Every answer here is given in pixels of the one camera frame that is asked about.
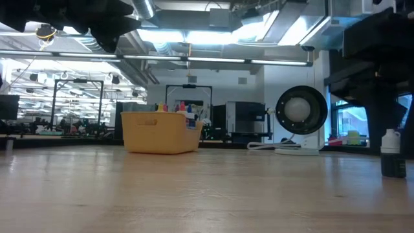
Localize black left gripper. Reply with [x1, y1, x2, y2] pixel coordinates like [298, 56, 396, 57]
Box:
[35, 0, 142, 54]

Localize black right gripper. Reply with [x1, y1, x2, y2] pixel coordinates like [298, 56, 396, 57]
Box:
[324, 60, 414, 157]

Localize small white-capped dye bottle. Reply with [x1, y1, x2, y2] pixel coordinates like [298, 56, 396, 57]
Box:
[380, 128, 408, 179]

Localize red food colouring bottle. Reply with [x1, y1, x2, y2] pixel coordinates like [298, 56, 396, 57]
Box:
[177, 100, 189, 129]

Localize blue food colouring bottle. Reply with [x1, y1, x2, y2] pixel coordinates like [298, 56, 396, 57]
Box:
[186, 104, 197, 129]

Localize green box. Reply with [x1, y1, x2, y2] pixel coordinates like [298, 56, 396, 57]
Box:
[347, 129, 362, 146]

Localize grey partition panel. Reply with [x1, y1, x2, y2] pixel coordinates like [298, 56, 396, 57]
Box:
[114, 101, 157, 140]

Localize white cylindrical spot lamp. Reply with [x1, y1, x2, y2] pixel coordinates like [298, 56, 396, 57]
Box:
[266, 85, 329, 157]

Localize yellow plastic bin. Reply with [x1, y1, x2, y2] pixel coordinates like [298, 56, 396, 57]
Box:
[120, 111, 204, 155]

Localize black monitor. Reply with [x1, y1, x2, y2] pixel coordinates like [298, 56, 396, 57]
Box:
[0, 94, 20, 121]

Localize black and white cabinet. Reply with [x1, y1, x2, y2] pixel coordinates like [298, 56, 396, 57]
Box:
[213, 100, 272, 144]

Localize silver ventilation duct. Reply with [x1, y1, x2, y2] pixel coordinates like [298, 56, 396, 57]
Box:
[131, 0, 157, 20]

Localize yellow black cable reel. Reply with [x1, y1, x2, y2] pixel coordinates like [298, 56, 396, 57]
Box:
[34, 24, 58, 43]

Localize black rig frame with camera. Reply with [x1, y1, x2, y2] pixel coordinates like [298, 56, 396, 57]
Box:
[164, 83, 213, 114]

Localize white lamp cable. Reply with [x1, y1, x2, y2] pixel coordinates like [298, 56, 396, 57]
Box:
[247, 133, 305, 151]

